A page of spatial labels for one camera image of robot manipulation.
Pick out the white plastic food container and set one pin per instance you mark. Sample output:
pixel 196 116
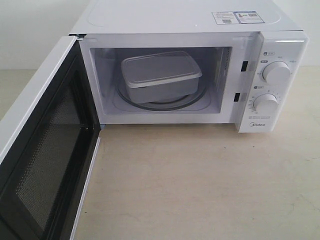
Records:
pixel 160 76

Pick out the glass microwave turntable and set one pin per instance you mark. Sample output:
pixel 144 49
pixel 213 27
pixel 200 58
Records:
pixel 165 105

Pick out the white microwave oven body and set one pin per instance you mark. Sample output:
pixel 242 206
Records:
pixel 231 57

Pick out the white lower microwave knob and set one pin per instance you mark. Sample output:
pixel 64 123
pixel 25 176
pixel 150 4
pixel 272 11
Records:
pixel 265 104

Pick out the white microwave knob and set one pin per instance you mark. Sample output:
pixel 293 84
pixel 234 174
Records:
pixel 265 104
pixel 276 73

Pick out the white upper microwave knob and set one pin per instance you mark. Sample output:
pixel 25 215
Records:
pixel 276 73

